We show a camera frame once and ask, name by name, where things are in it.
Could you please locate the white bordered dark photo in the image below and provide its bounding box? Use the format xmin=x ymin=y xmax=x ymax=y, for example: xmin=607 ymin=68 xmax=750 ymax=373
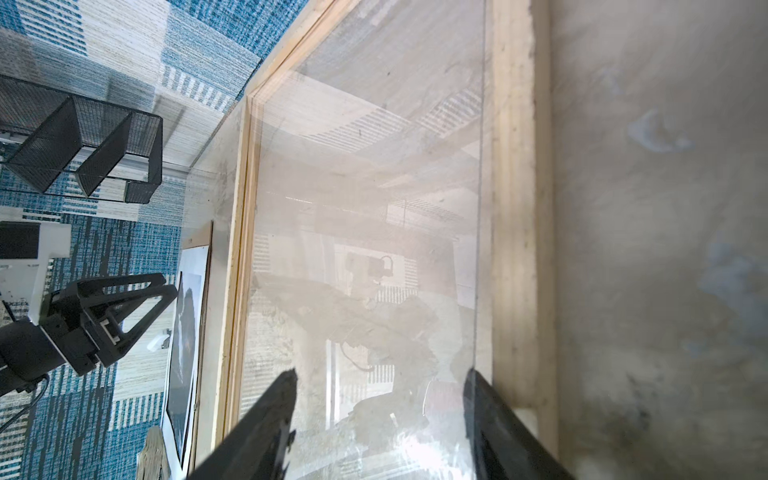
xmin=161 ymin=246 xmax=209 ymax=479

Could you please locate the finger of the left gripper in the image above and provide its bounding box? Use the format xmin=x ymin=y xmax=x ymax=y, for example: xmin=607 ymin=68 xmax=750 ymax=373
xmin=92 ymin=285 xmax=178 ymax=367
xmin=62 ymin=274 xmax=167 ymax=312

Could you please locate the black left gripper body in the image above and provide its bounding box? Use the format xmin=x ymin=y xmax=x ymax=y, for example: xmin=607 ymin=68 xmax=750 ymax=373
xmin=39 ymin=287 xmax=120 ymax=375

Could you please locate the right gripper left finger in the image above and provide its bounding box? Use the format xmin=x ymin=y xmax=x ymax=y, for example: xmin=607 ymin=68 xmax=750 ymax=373
xmin=188 ymin=369 xmax=298 ymax=480

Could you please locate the brown cardboard backing board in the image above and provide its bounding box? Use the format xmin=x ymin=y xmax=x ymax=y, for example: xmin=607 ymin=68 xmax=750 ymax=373
xmin=136 ymin=222 xmax=213 ymax=479

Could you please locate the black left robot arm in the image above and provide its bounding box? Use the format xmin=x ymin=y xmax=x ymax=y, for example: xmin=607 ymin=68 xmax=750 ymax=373
xmin=1 ymin=273 xmax=178 ymax=395

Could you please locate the black wire mesh shelf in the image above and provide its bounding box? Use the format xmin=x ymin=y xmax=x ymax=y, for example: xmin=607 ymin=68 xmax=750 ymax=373
xmin=1 ymin=75 xmax=164 ymax=204

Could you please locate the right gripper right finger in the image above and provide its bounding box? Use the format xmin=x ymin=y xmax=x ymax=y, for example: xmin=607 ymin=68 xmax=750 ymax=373
xmin=463 ymin=368 xmax=572 ymax=480

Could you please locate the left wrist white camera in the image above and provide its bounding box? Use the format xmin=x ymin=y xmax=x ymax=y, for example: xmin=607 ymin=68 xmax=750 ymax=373
xmin=1 ymin=206 xmax=72 ymax=324

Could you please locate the light wooden picture frame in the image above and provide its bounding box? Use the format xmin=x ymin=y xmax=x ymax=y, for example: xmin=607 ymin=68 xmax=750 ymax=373
xmin=212 ymin=0 xmax=559 ymax=480

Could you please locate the small white object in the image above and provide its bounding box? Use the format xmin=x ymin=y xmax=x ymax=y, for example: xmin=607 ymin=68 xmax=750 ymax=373
xmin=147 ymin=332 xmax=171 ymax=352

